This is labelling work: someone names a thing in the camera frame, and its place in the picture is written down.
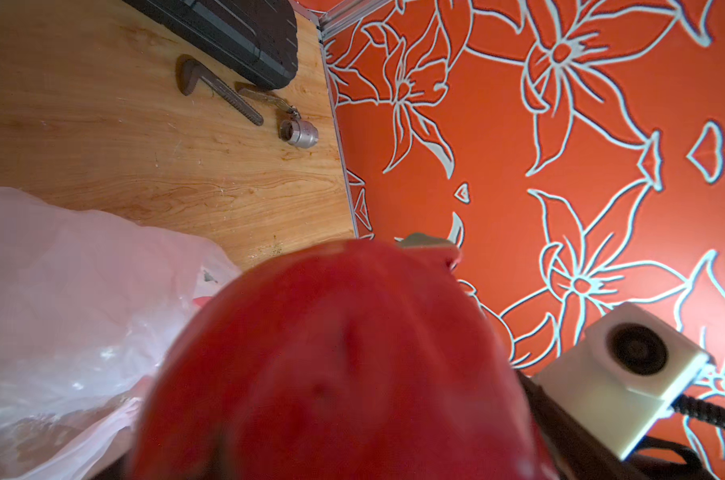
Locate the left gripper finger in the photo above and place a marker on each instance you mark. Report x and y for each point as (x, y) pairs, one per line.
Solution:
(576, 453)

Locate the pink dragon fruit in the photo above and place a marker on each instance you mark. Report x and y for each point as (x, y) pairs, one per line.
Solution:
(352, 359)

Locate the pink plastic bag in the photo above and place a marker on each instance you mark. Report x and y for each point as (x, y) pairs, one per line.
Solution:
(89, 305)

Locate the metal drill chuck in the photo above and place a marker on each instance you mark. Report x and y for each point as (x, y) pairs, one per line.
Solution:
(299, 133)

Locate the black plastic case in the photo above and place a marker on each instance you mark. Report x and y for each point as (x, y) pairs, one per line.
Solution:
(256, 38)

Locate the black hex key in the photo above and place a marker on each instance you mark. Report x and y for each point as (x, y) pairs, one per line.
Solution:
(191, 72)

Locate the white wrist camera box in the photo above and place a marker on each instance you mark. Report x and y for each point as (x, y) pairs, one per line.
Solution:
(627, 371)

